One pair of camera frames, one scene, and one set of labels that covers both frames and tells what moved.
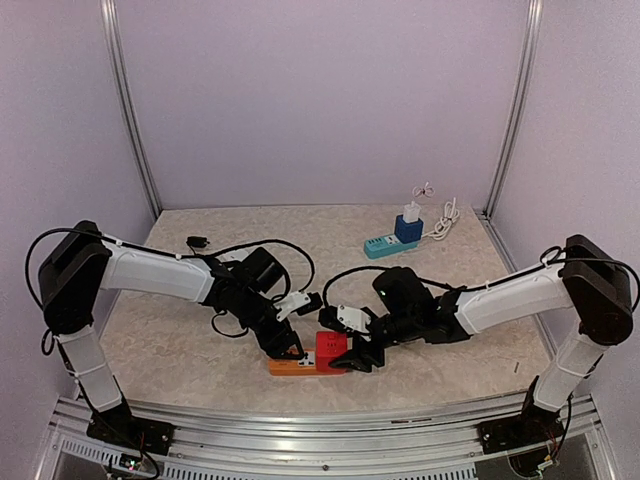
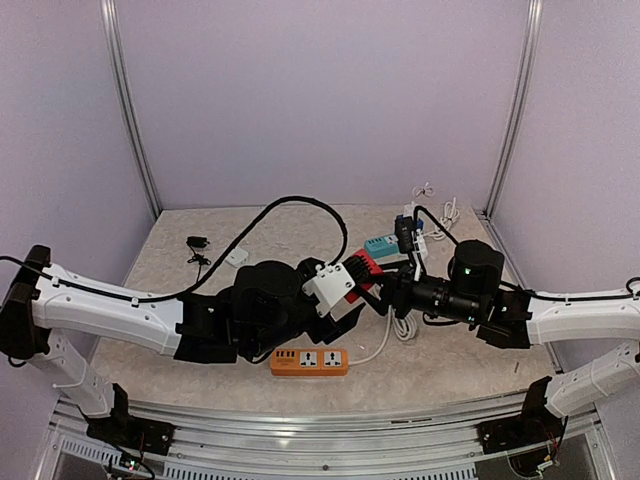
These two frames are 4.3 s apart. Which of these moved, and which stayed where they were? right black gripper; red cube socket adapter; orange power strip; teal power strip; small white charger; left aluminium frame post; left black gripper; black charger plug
Moved: left black gripper; right black gripper; red cube socket adapter
Stayed: small white charger; orange power strip; teal power strip; left aluminium frame post; black charger plug
